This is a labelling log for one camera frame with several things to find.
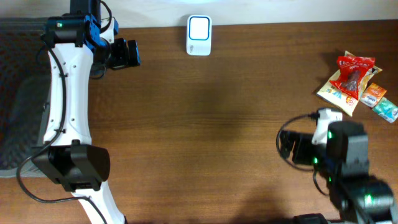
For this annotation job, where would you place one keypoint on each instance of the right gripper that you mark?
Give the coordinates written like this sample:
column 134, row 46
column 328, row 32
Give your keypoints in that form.
column 286, row 145

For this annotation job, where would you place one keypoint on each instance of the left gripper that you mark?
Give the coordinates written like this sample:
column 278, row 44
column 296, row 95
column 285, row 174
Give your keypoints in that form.
column 133, row 53

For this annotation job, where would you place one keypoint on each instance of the pale yellow snack bag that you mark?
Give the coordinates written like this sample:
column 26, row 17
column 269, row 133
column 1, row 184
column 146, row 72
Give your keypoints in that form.
column 341, row 100

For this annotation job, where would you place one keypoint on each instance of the small orange white carton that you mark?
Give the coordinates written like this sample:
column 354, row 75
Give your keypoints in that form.
column 372, row 95

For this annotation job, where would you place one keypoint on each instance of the teal tissue pack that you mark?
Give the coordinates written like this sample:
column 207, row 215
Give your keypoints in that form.
column 386, row 109

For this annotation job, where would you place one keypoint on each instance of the orange snack bag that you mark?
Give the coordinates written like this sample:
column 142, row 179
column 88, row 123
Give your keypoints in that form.
column 352, row 71

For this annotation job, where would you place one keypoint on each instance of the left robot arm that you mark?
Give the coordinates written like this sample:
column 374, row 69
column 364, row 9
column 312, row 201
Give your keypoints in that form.
column 81, row 46

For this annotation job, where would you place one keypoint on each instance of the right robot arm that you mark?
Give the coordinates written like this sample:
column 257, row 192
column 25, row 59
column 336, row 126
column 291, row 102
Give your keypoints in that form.
column 343, row 161

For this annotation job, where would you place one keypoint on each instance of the white barcode scanner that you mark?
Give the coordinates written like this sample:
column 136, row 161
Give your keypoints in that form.
column 199, row 35

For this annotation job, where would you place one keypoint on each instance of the dark grey plastic basket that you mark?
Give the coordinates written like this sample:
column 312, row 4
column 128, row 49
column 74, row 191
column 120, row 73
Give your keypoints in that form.
column 25, row 89

